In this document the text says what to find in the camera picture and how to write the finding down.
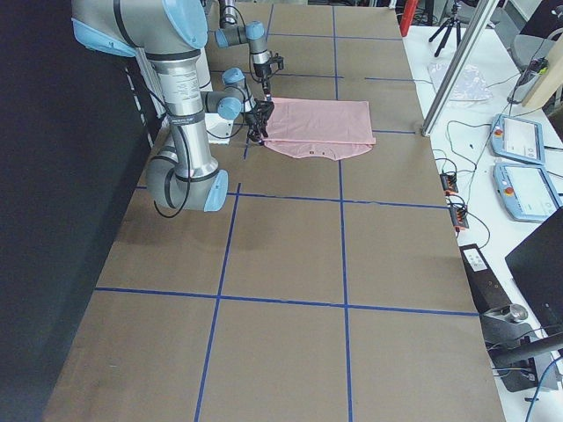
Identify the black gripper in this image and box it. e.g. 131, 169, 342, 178
245, 100, 274, 143
253, 61, 273, 101

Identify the pink Snoopy t-shirt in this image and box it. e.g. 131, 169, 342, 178
264, 98, 377, 161

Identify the silver-grey robot arm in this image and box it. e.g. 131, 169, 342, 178
71, 1, 283, 212
215, 1, 283, 101

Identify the red cylinder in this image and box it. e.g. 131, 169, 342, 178
399, 0, 419, 37

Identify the upper orange black adapter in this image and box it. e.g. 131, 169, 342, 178
440, 171, 458, 196

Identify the orange black adapter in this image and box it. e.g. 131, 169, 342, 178
449, 203, 469, 233
440, 171, 458, 196

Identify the clear plastic bag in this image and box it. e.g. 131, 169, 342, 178
428, 62, 493, 102

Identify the lower orange black adapter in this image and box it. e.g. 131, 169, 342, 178
449, 203, 469, 233

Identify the far blue teach pendant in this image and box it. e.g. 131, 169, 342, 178
489, 113, 545, 164

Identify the blue teach pendant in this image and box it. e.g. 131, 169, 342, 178
493, 163, 562, 222
489, 113, 545, 164

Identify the near blue teach pendant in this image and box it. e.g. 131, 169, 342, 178
493, 163, 562, 222

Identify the black device with label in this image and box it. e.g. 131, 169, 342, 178
459, 244, 512, 314

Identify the wooden board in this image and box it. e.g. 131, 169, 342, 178
522, 28, 563, 109

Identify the black monitor corner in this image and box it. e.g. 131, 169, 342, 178
505, 209, 563, 334

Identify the wrist black camera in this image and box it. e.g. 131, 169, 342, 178
270, 53, 285, 72

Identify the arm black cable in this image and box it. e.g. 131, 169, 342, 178
149, 83, 247, 219
235, 4, 265, 84

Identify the aluminium frame post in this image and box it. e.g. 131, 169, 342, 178
420, 0, 498, 137

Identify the black camera tripod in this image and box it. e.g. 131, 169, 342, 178
428, 0, 462, 57

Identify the blue ethernet cable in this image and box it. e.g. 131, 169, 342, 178
523, 351, 563, 422

